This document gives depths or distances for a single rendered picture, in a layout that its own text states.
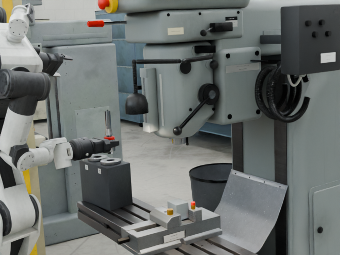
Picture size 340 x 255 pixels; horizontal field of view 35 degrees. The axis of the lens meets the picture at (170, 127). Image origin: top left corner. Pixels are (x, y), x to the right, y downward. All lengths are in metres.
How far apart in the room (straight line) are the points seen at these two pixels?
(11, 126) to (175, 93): 0.57
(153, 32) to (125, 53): 7.63
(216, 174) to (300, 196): 2.17
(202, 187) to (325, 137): 1.82
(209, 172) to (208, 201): 0.41
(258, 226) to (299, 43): 0.74
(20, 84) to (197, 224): 0.77
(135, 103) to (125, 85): 7.80
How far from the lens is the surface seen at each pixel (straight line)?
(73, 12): 11.53
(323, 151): 2.11
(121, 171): 2.32
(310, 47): 1.73
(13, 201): 2.15
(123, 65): 9.44
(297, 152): 2.02
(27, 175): 3.52
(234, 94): 1.85
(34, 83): 1.85
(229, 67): 1.83
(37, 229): 2.26
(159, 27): 1.69
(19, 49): 1.99
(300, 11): 1.70
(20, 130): 1.91
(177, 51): 1.74
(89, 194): 2.43
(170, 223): 1.90
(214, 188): 3.76
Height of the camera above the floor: 1.68
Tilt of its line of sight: 11 degrees down
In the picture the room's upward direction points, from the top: 3 degrees counter-clockwise
